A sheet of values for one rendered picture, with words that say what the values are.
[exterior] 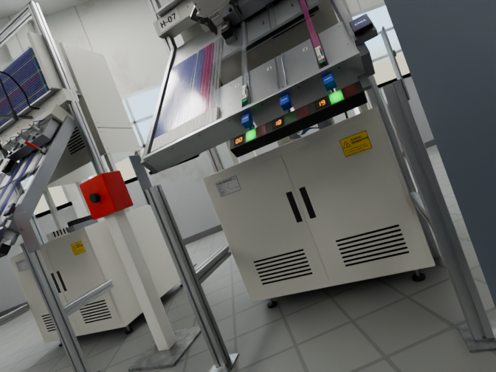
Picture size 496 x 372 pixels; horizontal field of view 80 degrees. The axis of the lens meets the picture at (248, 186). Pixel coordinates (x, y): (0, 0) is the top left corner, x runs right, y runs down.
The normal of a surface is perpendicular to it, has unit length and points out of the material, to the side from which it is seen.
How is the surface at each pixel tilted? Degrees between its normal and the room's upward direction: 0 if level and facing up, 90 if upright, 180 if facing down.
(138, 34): 90
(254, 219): 90
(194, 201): 90
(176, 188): 90
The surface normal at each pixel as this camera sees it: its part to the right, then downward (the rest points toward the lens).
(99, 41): 0.07, 0.01
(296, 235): -0.35, 0.17
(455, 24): -0.93, 0.36
